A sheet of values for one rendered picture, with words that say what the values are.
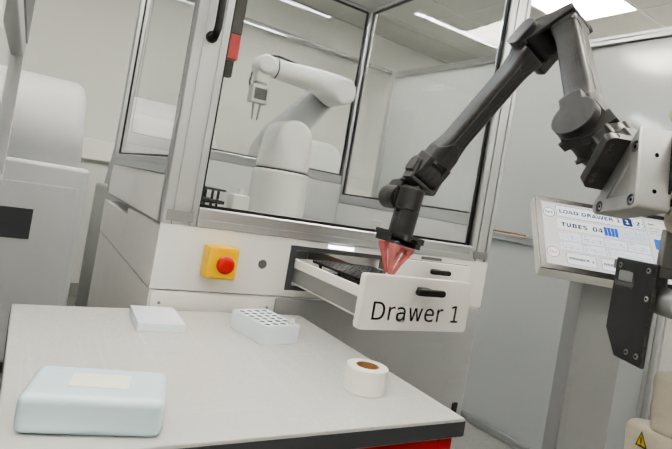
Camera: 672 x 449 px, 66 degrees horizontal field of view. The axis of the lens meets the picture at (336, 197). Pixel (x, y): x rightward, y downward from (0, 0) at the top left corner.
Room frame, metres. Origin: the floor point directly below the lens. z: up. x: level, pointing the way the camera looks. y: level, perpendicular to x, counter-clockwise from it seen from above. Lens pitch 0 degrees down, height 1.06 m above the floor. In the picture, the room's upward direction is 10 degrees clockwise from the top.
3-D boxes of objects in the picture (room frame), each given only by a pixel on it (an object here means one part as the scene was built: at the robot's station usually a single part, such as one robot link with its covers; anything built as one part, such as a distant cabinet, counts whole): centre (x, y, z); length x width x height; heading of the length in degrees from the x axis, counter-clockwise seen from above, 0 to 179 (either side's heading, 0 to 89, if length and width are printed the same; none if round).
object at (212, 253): (1.19, 0.23, 0.88); 0.07 x 0.05 x 0.07; 121
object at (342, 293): (1.28, -0.10, 0.86); 0.40 x 0.26 x 0.06; 31
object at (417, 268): (1.53, -0.31, 0.87); 0.29 x 0.02 x 0.11; 121
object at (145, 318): (1.03, 0.31, 0.77); 0.13 x 0.09 x 0.02; 28
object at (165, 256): (1.81, 0.17, 0.87); 1.02 x 0.95 x 0.14; 121
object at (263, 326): (1.07, 0.10, 0.78); 0.12 x 0.08 x 0.04; 42
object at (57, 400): (0.61, 0.23, 0.78); 0.15 x 0.10 x 0.04; 107
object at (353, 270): (1.27, -0.10, 0.87); 0.22 x 0.18 x 0.06; 31
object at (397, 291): (1.10, -0.20, 0.87); 0.29 x 0.02 x 0.11; 121
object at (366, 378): (0.86, -0.10, 0.78); 0.07 x 0.07 x 0.04
